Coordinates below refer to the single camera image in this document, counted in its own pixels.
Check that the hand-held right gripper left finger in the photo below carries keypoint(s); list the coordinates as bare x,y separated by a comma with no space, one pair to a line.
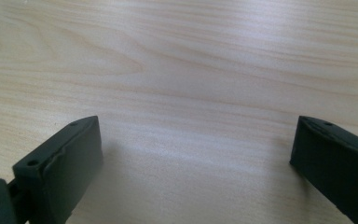
63,168

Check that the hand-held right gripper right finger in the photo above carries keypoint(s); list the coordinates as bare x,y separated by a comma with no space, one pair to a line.
338,161

